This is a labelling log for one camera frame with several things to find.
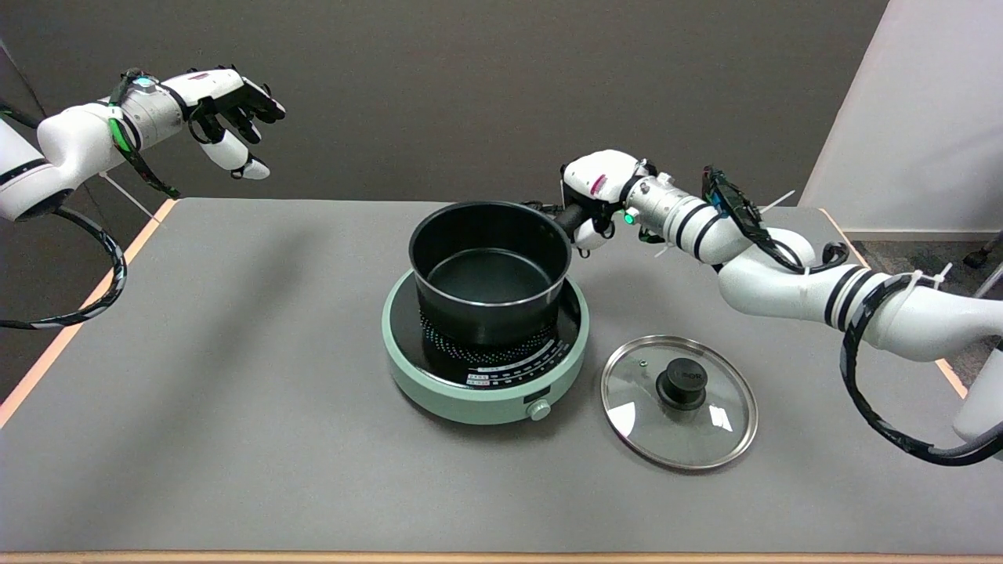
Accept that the wheeled stand leg with caster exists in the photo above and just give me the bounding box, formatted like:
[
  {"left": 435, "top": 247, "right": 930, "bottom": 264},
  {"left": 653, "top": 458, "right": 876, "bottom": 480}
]
[{"left": 964, "top": 230, "right": 1003, "bottom": 298}]

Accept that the green black wrist cable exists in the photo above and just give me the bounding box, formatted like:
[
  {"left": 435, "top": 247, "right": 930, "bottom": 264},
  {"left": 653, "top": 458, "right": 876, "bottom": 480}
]
[
  {"left": 701, "top": 164, "right": 851, "bottom": 275},
  {"left": 107, "top": 69, "right": 183, "bottom": 199}
]

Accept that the black saucepan with long handle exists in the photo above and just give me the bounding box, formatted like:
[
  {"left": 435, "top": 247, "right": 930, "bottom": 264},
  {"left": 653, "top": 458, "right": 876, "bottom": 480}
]
[{"left": 408, "top": 200, "right": 587, "bottom": 349}]

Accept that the mint green induction cooker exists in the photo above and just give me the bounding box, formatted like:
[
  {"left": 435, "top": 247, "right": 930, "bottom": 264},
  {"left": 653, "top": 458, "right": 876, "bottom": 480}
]
[{"left": 382, "top": 270, "right": 590, "bottom": 426}]

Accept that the black braided cable loop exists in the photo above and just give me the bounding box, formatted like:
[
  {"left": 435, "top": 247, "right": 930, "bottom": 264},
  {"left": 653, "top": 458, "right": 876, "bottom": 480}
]
[
  {"left": 0, "top": 205, "right": 128, "bottom": 330},
  {"left": 840, "top": 274, "right": 1003, "bottom": 468}
]

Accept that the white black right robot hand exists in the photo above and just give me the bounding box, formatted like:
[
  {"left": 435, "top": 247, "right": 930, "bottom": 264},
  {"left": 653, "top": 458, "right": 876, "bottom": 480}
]
[{"left": 560, "top": 149, "right": 657, "bottom": 253}]

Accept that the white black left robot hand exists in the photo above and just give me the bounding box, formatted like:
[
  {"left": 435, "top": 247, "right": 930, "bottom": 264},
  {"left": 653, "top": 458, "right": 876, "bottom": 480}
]
[{"left": 183, "top": 65, "right": 287, "bottom": 181}]

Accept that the glass lid with black knob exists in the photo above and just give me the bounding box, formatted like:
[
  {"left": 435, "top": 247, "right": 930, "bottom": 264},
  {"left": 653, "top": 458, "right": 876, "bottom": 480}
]
[{"left": 600, "top": 335, "right": 759, "bottom": 472}]

